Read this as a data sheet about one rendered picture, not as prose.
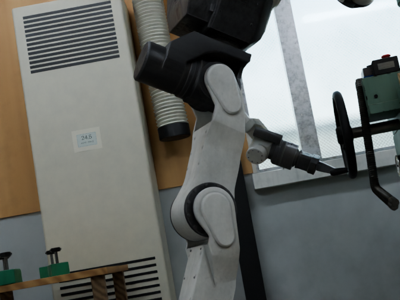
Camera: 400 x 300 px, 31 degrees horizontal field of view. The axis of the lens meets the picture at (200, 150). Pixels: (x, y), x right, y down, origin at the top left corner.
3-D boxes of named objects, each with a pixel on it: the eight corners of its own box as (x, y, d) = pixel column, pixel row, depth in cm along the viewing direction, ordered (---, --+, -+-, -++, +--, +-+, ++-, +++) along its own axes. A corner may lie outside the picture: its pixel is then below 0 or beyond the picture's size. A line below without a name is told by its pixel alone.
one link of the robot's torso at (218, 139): (186, 234, 181) (197, 57, 192) (164, 240, 197) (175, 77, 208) (242, 239, 186) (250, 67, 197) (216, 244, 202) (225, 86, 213)
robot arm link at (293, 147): (313, 177, 249) (280, 165, 251) (322, 150, 247) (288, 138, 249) (311, 182, 236) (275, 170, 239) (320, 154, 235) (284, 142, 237)
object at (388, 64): (362, 86, 239) (359, 69, 240) (396, 78, 238) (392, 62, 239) (365, 77, 226) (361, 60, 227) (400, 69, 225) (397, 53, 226)
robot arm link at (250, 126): (256, 162, 246) (231, 133, 242) (263, 147, 252) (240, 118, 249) (271, 155, 242) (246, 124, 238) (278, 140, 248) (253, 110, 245)
